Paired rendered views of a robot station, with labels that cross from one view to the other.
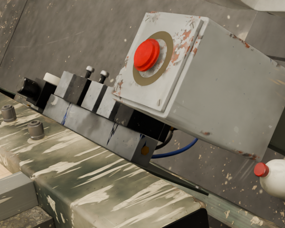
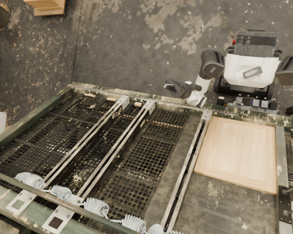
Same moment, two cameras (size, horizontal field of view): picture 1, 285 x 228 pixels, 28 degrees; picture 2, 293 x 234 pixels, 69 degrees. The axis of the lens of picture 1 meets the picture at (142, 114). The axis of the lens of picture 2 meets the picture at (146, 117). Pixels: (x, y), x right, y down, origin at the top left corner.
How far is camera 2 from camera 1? 1.73 m
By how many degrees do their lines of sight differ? 33
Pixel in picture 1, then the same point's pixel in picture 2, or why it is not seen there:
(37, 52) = (96, 75)
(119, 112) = (271, 106)
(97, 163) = (291, 119)
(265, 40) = not seen: hidden behind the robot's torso
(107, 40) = (141, 70)
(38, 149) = (271, 119)
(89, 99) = (255, 103)
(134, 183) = not seen: outside the picture
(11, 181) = (280, 127)
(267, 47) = not seen: hidden behind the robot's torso
